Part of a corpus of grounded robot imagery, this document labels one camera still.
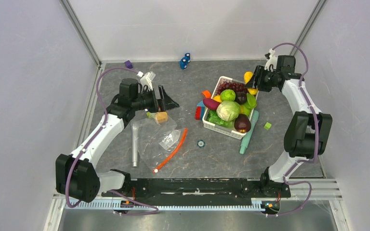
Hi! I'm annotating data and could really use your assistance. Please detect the dark maroon fake fruit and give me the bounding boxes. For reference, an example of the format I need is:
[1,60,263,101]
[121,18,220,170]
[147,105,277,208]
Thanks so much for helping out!
[234,114,251,133]

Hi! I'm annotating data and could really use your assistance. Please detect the green white poker chip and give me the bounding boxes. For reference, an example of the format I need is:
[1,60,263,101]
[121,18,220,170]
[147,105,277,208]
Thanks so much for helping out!
[197,140,206,148]

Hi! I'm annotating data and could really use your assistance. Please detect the yellow toy cylinder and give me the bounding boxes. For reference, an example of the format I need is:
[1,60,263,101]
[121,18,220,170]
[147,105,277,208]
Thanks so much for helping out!
[155,112,168,124]

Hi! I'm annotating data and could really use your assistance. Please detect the small dark purple fruit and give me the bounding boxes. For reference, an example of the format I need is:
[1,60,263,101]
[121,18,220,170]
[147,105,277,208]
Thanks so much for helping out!
[235,92,247,105]

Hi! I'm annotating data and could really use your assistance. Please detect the fake yellow lemon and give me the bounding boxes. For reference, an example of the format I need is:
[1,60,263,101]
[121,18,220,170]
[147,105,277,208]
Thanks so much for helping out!
[212,95,223,103]

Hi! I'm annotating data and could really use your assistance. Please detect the small green cube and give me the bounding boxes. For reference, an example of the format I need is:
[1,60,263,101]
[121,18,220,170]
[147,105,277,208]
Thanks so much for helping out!
[264,122,272,130]

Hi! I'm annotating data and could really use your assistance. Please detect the orange toy cup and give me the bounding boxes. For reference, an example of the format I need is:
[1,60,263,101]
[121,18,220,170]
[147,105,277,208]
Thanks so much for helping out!
[201,90,211,99]

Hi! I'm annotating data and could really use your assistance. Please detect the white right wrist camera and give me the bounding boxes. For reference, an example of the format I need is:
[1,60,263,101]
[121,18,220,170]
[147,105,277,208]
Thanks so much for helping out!
[264,49,278,71]

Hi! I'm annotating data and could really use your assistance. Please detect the fake green cabbage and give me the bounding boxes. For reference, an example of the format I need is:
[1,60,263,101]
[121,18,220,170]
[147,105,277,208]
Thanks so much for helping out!
[216,101,240,122]

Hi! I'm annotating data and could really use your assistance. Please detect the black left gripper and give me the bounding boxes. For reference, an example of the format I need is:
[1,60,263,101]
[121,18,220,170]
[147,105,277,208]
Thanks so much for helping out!
[132,85,179,113]

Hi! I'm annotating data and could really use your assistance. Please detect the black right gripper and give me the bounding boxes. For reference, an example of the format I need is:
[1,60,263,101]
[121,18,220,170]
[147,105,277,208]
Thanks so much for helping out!
[245,65,278,92]

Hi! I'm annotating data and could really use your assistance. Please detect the small green fake fruit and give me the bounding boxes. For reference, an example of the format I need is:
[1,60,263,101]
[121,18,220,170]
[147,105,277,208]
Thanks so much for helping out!
[220,89,236,102]

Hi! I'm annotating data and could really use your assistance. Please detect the white plastic basket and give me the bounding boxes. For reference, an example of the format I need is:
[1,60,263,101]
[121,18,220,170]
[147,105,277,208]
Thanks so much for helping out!
[202,76,255,140]

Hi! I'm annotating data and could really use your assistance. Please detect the blue toy car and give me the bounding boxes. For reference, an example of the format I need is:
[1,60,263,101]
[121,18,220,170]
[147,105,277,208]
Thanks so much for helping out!
[179,53,191,70]

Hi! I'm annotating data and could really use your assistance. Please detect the silver metal cylinder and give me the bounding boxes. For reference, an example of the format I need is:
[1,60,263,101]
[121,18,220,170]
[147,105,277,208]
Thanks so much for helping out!
[131,124,139,167]

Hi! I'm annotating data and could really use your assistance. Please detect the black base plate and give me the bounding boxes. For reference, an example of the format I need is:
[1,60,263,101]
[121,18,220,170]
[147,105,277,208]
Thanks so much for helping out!
[118,178,291,206]

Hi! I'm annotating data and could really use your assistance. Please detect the purple fake sweet potato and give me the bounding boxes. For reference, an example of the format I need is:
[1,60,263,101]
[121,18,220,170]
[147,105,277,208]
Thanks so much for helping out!
[202,98,221,111]

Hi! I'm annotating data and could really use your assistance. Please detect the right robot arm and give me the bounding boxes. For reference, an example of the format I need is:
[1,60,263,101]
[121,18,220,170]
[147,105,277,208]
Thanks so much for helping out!
[246,50,333,196]

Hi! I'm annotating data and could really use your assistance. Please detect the fake green apple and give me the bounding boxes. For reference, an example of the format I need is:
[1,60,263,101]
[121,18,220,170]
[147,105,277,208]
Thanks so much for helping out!
[240,105,251,117]

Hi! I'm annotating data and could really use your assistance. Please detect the fake green lettuce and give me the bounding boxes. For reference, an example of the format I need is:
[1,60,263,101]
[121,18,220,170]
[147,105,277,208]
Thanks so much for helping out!
[207,110,234,129]

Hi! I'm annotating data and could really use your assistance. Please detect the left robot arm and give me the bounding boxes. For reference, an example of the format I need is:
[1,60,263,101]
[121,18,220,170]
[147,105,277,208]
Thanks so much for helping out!
[55,78,179,203]

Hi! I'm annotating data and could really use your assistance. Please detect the dark red fake grapes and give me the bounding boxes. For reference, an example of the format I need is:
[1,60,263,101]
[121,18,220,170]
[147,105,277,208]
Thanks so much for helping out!
[216,81,248,95]

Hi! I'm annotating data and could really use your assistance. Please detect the fake yellow corn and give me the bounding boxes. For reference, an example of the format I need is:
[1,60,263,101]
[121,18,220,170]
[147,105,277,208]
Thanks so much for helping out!
[243,71,258,95]

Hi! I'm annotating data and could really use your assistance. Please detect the clear zip top bag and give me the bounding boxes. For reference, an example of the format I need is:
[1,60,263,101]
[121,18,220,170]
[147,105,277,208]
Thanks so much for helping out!
[134,113,188,173]

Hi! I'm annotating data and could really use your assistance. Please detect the purple toy cube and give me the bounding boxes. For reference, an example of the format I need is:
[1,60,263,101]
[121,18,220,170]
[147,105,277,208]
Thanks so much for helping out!
[124,60,133,69]

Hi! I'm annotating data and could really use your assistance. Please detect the red blue toy block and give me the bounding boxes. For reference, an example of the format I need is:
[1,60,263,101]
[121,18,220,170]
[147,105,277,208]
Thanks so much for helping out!
[195,101,206,120]

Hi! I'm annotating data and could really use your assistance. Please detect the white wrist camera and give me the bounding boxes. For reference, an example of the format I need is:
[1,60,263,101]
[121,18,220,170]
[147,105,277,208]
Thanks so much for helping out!
[264,49,278,71]
[137,71,156,90]

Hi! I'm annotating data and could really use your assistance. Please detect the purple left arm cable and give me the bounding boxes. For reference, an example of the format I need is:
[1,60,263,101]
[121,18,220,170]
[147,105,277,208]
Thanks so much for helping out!
[65,67,160,217]

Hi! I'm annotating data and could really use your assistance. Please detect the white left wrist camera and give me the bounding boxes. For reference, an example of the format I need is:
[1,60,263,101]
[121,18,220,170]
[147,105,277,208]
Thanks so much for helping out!
[137,71,156,90]

